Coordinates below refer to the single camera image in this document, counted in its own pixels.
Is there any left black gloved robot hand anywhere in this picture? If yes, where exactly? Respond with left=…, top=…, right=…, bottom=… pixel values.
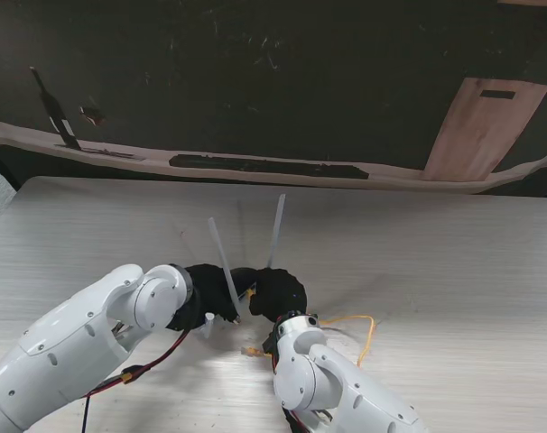
left=182, top=263, right=241, bottom=326

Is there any right black gloved robot hand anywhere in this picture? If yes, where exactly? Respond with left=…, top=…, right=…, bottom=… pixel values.
left=247, top=266, right=310, bottom=323

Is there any dark router with white antennas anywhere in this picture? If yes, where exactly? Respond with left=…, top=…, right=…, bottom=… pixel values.
left=202, top=193, right=287, bottom=338

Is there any yellow Ethernet cable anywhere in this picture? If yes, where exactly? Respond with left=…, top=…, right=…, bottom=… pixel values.
left=239, top=288, right=376, bottom=370

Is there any long black flat strip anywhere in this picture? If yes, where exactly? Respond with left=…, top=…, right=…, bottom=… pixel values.
left=168, top=153, right=371, bottom=181

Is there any small red black object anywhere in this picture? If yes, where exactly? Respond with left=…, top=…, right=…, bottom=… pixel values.
left=78, top=106, right=107, bottom=128

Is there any black bottle with white label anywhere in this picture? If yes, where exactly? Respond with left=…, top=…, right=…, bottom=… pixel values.
left=28, top=66, right=83, bottom=152

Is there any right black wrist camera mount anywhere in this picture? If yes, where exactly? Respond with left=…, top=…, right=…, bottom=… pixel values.
left=260, top=331, right=282, bottom=360

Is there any left arm red black cable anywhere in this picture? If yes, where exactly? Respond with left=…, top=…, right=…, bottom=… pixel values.
left=80, top=327, right=194, bottom=433

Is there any arm red black cable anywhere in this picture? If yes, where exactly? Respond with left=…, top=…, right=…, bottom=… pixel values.
left=273, top=346, right=336, bottom=433
left=80, top=327, right=194, bottom=433

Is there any right arm red black cable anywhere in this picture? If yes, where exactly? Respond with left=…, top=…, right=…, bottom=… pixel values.
left=273, top=346, right=336, bottom=433

